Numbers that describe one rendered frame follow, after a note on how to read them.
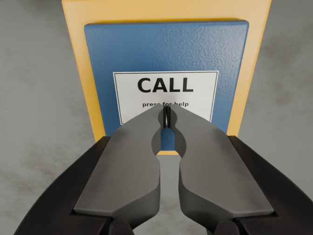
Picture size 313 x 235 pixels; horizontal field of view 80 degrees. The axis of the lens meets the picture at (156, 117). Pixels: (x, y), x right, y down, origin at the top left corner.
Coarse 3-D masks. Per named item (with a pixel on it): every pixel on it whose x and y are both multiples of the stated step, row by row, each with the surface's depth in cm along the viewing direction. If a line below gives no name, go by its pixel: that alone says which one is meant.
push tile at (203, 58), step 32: (96, 32) 11; (128, 32) 11; (160, 32) 11; (192, 32) 11; (224, 32) 11; (96, 64) 12; (128, 64) 12; (160, 64) 12; (192, 64) 12; (224, 64) 12; (128, 96) 13; (160, 96) 13; (192, 96) 13; (224, 96) 13; (224, 128) 15
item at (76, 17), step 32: (64, 0) 12; (96, 0) 11; (128, 0) 11; (160, 0) 11; (192, 0) 11; (224, 0) 11; (256, 0) 11; (256, 32) 12; (96, 96) 15; (96, 128) 16
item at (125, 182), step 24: (144, 120) 10; (120, 144) 9; (144, 144) 9; (96, 168) 7; (120, 168) 7; (144, 168) 7; (96, 192) 6; (120, 192) 6; (144, 192) 6; (120, 216) 6; (144, 216) 7
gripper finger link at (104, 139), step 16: (96, 144) 9; (80, 160) 8; (96, 160) 8; (64, 176) 7; (80, 176) 7; (48, 192) 6; (64, 192) 6; (80, 192) 6; (32, 208) 6; (48, 208) 6; (64, 208) 6; (32, 224) 6; (48, 224) 6; (64, 224) 6; (80, 224) 6; (96, 224) 6
